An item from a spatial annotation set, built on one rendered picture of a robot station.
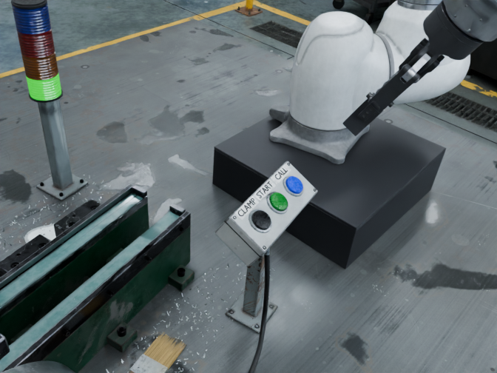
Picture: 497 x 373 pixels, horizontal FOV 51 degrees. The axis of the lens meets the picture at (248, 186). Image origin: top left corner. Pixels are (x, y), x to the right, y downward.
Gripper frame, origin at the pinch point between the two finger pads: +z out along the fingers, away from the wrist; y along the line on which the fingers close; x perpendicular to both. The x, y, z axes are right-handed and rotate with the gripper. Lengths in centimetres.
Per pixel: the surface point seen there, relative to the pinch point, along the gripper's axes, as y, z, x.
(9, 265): 37, 47, -25
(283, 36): -282, 176, -77
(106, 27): -204, 227, -172
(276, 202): 17.8, 9.6, -0.2
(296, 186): 12.4, 9.6, 0.4
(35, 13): 13, 24, -53
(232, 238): 25.4, 13.2, -1.0
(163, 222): 17.7, 33.5, -11.5
